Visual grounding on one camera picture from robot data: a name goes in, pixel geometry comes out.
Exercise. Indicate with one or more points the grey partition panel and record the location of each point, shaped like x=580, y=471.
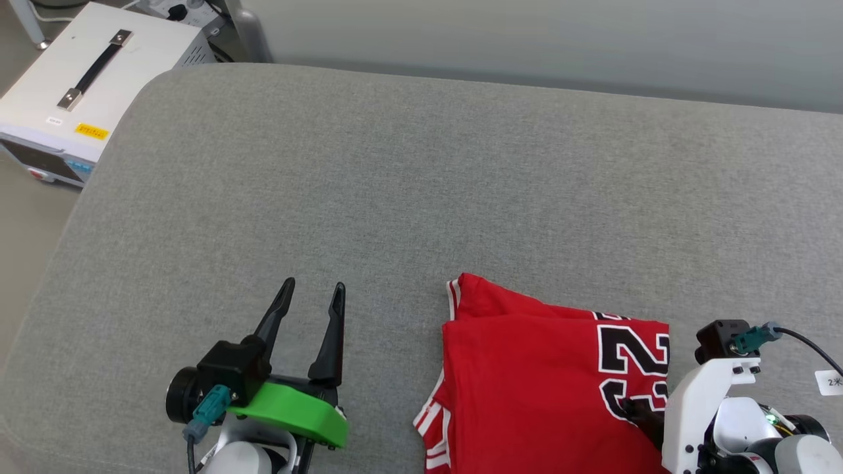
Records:
x=527, y=39

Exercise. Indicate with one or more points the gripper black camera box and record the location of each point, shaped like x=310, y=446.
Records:
x=718, y=339
x=230, y=365

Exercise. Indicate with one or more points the red white basketball jersey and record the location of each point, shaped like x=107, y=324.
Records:
x=527, y=382

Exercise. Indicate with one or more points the white power strip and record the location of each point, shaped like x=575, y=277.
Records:
x=155, y=8

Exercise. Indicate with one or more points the yellow warning label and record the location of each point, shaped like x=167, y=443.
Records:
x=92, y=131

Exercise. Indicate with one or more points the right gripper black camera box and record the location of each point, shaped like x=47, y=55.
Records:
x=718, y=339

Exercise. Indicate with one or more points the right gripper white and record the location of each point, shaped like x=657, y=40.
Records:
x=691, y=415

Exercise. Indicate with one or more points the grey fabric sofa cushion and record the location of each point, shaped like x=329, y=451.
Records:
x=329, y=184

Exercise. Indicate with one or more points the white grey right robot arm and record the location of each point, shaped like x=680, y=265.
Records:
x=744, y=428

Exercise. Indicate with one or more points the grey partition post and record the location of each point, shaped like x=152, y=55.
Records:
x=253, y=43

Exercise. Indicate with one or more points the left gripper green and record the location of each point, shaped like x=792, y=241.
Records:
x=296, y=411

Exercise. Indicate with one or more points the left gripper black camera box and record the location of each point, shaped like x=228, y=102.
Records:
x=230, y=365

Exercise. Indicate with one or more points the white power supply box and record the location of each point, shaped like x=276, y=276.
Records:
x=132, y=72

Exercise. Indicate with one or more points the white table leg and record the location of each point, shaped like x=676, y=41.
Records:
x=29, y=26

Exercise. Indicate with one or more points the black power plug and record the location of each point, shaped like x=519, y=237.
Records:
x=176, y=12

